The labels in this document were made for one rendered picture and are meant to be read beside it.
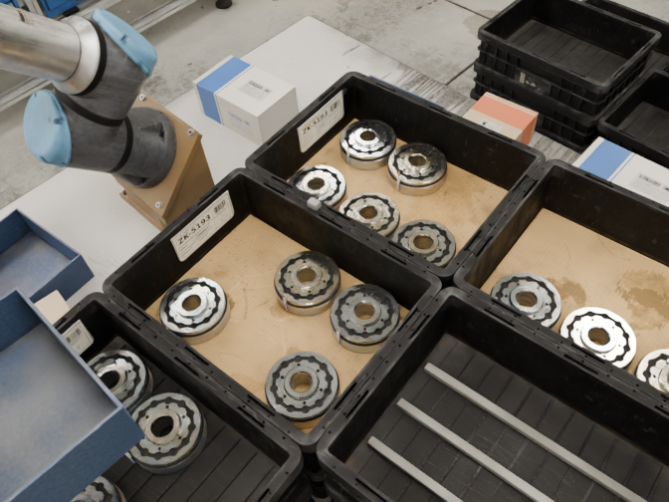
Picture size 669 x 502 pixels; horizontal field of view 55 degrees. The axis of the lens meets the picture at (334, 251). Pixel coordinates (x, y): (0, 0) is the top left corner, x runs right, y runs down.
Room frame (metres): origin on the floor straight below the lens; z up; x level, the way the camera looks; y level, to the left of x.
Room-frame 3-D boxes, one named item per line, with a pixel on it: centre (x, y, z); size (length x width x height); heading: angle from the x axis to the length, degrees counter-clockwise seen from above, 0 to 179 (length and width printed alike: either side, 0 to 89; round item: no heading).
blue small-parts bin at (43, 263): (0.76, 0.58, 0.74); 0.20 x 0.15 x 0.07; 48
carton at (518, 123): (0.96, -0.34, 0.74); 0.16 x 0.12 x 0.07; 136
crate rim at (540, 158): (0.74, -0.11, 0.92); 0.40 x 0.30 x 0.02; 46
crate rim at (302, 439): (0.52, 0.10, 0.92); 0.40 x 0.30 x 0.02; 46
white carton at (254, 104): (1.16, 0.16, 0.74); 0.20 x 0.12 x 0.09; 45
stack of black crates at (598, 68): (1.49, -0.70, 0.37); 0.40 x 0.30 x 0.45; 41
